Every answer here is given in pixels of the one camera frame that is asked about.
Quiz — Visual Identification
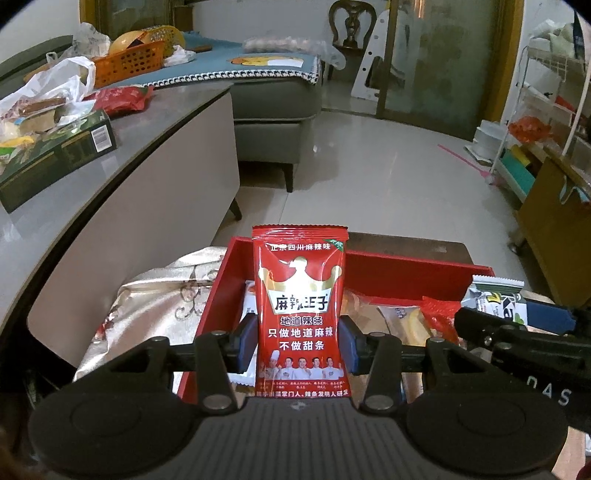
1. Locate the green white snack packet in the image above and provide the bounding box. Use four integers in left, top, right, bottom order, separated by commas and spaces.
461, 274, 527, 325

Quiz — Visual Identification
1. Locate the red snack bag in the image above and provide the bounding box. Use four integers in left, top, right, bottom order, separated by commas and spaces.
83, 85, 156, 121

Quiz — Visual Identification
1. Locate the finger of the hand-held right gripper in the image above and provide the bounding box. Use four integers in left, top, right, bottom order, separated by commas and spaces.
454, 306, 579, 357
523, 301, 583, 336

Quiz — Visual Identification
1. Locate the teal box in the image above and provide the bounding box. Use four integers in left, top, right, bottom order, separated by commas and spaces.
498, 147, 537, 200

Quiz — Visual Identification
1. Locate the glass sliding door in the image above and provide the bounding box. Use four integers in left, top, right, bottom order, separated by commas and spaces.
376, 0, 523, 131

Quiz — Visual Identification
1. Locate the dark wooden stool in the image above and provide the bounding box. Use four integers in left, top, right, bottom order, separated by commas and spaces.
348, 232, 476, 269

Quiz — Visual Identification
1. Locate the orange bag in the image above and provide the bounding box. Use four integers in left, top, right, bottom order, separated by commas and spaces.
507, 115, 553, 147

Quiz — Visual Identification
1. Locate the white plastic bag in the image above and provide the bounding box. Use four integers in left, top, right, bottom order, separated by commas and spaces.
0, 55, 98, 121

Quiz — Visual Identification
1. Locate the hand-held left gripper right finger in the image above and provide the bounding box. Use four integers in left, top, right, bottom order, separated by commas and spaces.
338, 316, 505, 415

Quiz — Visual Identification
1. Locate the packaged yellow waffle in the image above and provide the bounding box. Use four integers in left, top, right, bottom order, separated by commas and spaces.
378, 304, 435, 348

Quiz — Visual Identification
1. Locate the crumpled clear plastic bag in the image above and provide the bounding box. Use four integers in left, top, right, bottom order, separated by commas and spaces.
71, 21, 112, 59

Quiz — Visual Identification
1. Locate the white wire rack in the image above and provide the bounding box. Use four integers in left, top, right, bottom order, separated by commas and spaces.
491, 22, 591, 205

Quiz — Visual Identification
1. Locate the orange plastic basket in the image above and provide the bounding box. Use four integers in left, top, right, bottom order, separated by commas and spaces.
90, 40, 167, 89

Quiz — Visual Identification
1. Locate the wooden chair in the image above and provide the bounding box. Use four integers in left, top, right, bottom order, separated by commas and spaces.
328, 0, 373, 49

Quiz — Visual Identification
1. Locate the teal sofa cover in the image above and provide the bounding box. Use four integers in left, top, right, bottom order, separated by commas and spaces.
135, 30, 322, 89

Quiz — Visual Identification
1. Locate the grey sofa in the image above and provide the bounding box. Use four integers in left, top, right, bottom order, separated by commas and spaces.
0, 34, 325, 193

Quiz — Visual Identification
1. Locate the white embroidered cloth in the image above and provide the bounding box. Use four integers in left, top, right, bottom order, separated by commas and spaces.
75, 246, 230, 394

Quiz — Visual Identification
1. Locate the dark green box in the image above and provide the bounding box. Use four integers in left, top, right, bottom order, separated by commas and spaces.
0, 109, 119, 214

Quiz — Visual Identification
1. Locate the white bucket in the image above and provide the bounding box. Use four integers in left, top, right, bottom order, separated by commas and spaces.
473, 120, 507, 161

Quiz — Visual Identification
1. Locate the small red snack packet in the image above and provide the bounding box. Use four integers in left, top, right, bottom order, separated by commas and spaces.
421, 296, 463, 343

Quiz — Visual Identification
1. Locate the white board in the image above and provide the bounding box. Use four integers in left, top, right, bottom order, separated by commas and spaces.
350, 6, 393, 100

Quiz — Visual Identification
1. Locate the red spicy strip packet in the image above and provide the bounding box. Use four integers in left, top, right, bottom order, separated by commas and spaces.
251, 224, 350, 399

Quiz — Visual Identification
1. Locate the wooden cabinet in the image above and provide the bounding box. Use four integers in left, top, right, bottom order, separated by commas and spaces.
512, 154, 591, 306

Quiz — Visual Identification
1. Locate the pink stick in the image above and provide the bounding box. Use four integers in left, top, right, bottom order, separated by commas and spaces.
437, 143, 493, 179

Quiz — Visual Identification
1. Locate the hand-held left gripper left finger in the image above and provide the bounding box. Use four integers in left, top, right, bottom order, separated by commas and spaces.
75, 314, 259, 414

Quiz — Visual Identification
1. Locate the red cardboard box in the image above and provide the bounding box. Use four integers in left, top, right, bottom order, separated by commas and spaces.
177, 236, 493, 403

